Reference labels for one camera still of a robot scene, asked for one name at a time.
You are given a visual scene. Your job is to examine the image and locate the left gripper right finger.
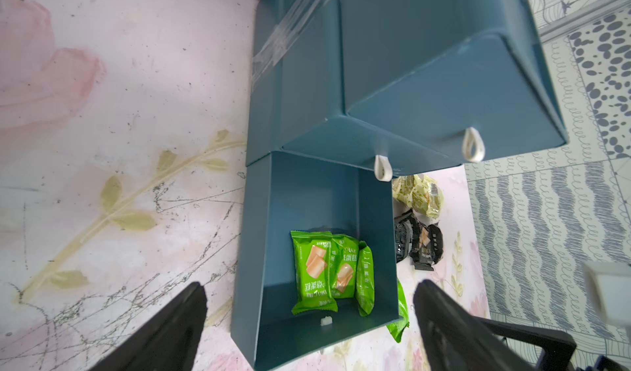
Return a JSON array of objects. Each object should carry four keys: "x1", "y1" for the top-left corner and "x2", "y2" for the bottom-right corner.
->
[{"x1": 413, "y1": 280, "x2": 533, "y2": 370}]

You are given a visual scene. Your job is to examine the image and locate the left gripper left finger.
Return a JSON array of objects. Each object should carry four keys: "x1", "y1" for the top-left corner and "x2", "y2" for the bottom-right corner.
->
[{"x1": 92, "y1": 282, "x2": 207, "y2": 371}]

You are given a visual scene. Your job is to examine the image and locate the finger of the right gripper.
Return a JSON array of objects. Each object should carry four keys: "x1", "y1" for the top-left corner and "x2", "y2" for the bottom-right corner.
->
[{"x1": 478, "y1": 318, "x2": 577, "y2": 370}]

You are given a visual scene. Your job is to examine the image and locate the bright green packet four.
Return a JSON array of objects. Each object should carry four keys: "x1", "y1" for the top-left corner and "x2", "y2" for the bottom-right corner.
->
[{"x1": 386, "y1": 281, "x2": 409, "y2": 343}]

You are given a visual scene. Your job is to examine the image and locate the black cookie packet two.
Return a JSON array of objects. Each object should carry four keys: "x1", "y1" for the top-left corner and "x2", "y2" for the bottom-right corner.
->
[{"x1": 410, "y1": 223, "x2": 444, "y2": 271}]

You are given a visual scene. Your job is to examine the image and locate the black cookie packet one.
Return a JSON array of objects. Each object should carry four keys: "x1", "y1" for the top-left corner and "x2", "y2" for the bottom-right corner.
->
[{"x1": 394, "y1": 209, "x2": 420, "y2": 263}]

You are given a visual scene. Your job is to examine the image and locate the bright green packet two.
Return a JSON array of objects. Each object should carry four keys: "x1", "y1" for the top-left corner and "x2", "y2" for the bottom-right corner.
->
[{"x1": 330, "y1": 234, "x2": 359, "y2": 299}]

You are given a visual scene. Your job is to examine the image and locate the green cookie packet one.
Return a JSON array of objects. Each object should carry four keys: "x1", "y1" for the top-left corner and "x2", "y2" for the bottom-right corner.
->
[{"x1": 392, "y1": 175, "x2": 422, "y2": 213}]

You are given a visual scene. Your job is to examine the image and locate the bright green packet one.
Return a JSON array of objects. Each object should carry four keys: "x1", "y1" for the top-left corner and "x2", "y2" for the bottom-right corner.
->
[{"x1": 291, "y1": 231, "x2": 338, "y2": 315}]

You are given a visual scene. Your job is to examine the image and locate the teal bottom drawer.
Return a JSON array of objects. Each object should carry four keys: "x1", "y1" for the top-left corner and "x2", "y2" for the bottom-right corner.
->
[{"x1": 231, "y1": 152, "x2": 399, "y2": 370}]

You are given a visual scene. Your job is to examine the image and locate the teal drawer cabinet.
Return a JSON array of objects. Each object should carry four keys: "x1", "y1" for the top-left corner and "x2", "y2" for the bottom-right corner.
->
[{"x1": 246, "y1": 0, "x2": 569, "y2": 175}]

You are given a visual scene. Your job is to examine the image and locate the bright green packet three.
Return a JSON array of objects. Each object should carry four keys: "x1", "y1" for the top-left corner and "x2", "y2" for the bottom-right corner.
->
[{"x1": 355, "y1": 241, "x2": 375, "y2": 317}]

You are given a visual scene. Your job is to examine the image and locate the green cookie packet two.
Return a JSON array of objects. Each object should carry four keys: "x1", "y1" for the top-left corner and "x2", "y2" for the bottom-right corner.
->
[{"x1": 415, "y1": 175, "x2": 444, "y2": 220}]

